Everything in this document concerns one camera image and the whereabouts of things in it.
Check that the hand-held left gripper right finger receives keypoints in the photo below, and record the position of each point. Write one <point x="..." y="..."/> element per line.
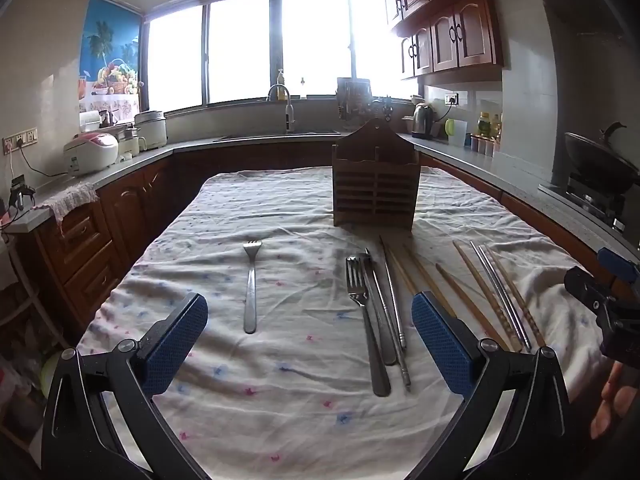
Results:
<point x="440" y="345"/>

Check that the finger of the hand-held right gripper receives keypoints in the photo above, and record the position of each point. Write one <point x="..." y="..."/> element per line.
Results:
<point x="587" y="292"/>
<point x="620" y="265"/>

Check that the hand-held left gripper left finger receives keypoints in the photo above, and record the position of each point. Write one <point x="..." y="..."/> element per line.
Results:
<point x="175" y="345"/>

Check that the wooden utensil holder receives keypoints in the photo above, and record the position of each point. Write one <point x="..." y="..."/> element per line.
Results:
<point x="372" y="190"/>

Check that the person's right hand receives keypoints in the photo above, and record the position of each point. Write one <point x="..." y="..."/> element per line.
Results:
<point x="607" y="400"/>

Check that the gas stove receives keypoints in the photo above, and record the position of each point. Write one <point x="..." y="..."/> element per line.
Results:
<point x="595" y="200"/>

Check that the steel table knife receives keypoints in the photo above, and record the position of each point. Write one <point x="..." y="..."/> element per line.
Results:
<point x="379" y="310"/>

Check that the long steel fork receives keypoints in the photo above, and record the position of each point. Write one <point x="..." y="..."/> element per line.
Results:
<point x="367" y="330"/>

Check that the short steel fork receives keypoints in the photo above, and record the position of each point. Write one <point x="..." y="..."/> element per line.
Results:
<point x="250" y="290"/>

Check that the black wok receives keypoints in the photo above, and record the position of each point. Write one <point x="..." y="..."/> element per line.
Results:
<point x="600" y="160"/>

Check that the green round thing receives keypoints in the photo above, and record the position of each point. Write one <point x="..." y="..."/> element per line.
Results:
<point x="50" y="375"/>

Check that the floral white tablecloth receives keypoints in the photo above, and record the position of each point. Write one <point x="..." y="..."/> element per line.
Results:
<point x="300" y="410"/>

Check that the row of spice jars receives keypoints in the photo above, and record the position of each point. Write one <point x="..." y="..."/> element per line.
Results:
<point x="484" y="146"/>

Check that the floral counter cloth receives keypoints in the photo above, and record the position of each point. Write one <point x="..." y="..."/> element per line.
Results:
<point x="70" y="197"/>

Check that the small white kitchen appliance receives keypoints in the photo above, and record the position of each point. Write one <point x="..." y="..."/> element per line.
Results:
<point x="130" y="142"/>

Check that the pink white rice cooker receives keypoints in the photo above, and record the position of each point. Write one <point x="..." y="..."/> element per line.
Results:
<point x="92" y="152"/>

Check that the small black tripod stand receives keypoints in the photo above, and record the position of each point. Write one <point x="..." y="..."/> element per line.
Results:
<point x="21" y="195"/>

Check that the large white rice cooker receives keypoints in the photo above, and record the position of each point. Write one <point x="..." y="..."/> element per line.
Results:
<point x="151" y="130"/>

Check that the steel electric kettle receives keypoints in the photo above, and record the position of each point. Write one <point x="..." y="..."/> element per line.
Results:
<point x="422" y="122"/>

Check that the white bread box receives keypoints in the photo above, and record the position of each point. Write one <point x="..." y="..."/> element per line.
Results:
<point x="91" y="122"/>

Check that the steel kitchen faucet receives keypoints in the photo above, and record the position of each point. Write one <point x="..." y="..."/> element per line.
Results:
<point x="289" y="115"/>

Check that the dish rack with cutting board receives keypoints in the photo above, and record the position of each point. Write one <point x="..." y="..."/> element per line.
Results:
<point x="354" y="97"/>

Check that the wooden upper cabinets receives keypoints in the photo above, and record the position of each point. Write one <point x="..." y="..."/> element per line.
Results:
<point x="460" y="35"/>

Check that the kitchen window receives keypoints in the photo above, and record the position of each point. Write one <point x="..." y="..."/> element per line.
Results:
<point x="240" y="45"/>

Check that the small white wall socket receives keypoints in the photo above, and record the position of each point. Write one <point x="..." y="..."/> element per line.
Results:
<point x="451" y="98"/>

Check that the long wall socket strip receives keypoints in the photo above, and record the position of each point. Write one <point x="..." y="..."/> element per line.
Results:
<point x="21" y="140"/>

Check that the beach fruit wall poster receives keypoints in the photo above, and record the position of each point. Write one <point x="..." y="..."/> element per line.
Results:
<point x="112" y="50"/>

